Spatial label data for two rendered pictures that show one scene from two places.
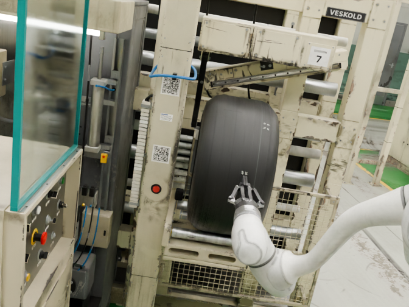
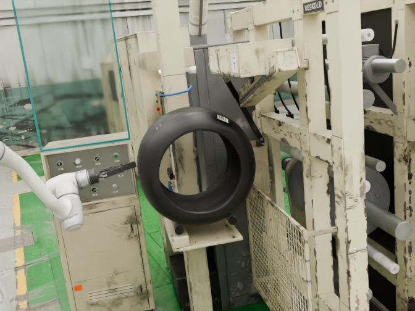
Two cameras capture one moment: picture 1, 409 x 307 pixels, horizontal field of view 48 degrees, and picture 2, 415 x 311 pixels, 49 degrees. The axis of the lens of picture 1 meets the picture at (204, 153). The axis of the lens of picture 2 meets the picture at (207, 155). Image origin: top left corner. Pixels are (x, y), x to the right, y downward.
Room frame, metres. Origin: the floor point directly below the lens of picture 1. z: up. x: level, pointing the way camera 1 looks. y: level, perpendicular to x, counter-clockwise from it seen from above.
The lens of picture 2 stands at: (1.64, -2.44, 1.77)
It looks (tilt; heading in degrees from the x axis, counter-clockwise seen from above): 13 degrees down; 82
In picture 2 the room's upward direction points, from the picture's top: 6 degrees counter-clockwise
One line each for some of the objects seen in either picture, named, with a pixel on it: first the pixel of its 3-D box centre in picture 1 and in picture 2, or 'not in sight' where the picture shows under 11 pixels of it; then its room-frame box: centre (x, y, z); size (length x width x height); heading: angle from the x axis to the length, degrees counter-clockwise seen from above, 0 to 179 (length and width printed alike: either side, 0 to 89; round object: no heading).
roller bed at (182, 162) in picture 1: (173, 157); (252, 168); (2.29, 0.16, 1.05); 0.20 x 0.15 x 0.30; 92
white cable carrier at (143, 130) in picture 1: (141, 155); not in sight; (1.85, 0.26, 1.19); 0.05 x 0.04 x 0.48; 2
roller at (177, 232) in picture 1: (209, 237); (175, 219); (1.78, -0.08, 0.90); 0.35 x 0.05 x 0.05; 92
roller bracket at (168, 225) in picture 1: (170, 216); not in sight; (1.91, 0.10, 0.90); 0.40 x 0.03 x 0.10; 2
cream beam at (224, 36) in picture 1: (265, 43); (245, 58); (2.22, -0.19, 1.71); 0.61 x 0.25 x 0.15; 92
